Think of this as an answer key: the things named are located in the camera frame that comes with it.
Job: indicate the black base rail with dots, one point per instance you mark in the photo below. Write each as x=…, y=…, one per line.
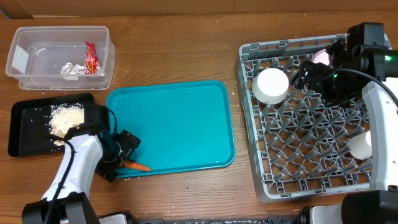
x=288, y=219

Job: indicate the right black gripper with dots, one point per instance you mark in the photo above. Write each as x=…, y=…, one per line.
x=319, y=75

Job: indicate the grey dishwasher rack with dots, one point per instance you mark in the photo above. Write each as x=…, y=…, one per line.
x=299, y=147

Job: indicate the pink rimmed bowl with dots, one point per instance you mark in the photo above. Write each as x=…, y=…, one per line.
x=321, y=57

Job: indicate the orange carrot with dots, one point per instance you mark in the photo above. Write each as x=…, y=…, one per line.
x=134, y=166

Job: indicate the food scraps on plate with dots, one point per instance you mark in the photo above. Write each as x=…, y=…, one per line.
x=65, y=116

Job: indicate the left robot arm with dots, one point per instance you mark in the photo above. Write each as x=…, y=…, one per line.
x=92, y=147

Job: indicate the white bowl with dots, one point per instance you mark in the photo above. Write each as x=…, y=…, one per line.
x=270, y=86

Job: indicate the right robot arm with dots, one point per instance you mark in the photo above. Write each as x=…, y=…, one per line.
x=361, y=64

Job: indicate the white paper cup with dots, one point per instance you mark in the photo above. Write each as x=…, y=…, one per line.
x=361, y=146

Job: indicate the white tissue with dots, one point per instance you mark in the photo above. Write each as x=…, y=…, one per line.
x=70, y=72

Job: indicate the clear plastic bin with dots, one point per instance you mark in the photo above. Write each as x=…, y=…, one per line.
x=38, y=53

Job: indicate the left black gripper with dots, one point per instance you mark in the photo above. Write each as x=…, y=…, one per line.
x=127, y=142

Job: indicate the teal serving tray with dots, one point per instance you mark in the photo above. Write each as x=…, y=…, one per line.
x=182, y=126

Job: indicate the red snack wrapper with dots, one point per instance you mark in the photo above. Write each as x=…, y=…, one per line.
x=92, y=63

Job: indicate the black plastic tray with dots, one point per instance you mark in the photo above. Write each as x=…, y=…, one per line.
x=29, y=127

